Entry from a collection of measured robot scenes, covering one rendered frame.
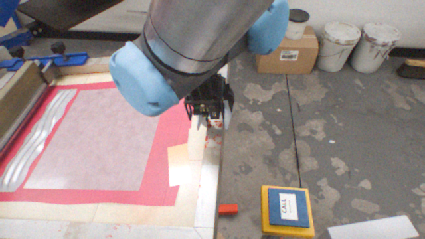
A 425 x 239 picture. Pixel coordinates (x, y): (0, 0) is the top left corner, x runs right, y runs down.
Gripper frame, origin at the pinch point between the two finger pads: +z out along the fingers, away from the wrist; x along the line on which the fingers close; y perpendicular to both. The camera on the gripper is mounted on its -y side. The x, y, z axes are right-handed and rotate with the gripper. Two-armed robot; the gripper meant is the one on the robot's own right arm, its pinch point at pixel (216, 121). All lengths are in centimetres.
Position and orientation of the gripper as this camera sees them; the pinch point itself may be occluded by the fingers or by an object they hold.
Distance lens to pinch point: 63.2
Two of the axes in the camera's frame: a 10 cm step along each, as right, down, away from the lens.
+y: -0.9, 7.7, -6.3
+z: 1.6, 6.4, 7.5
